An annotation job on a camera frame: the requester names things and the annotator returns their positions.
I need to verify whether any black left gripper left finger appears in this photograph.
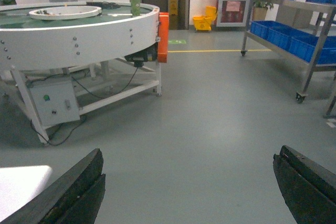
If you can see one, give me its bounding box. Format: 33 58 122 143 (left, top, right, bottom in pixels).
2 148 106 223

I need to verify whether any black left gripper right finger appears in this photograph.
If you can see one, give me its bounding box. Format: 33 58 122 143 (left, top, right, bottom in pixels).
273 145 335 223

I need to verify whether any grey control box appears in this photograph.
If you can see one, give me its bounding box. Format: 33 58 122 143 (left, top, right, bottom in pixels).
28 75 80 126

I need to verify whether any white round conveyor table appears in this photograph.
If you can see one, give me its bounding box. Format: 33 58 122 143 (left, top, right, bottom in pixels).
1 2 162 145

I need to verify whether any blue crate cart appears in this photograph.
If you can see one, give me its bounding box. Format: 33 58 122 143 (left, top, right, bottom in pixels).
289 36 335 65
267 27 315 51
250 20 291 40

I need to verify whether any steel wheeled cart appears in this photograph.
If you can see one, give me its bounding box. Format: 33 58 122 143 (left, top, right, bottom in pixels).
240 0 335 103

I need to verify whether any orange guard panel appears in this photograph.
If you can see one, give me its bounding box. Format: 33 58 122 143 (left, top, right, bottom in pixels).
157 12 170 63

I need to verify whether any potted green plant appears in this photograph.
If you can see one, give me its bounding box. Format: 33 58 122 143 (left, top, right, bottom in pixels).
252 0 274 21

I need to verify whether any yellow mop bucket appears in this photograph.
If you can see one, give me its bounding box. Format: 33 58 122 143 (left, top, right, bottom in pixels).
193 6 217 31

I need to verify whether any green drink cup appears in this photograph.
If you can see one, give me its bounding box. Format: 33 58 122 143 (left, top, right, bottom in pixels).
130 0 141 16

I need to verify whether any yellow wet floor sign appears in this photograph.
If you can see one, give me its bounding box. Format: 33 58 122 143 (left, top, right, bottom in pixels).
169 0 178 15

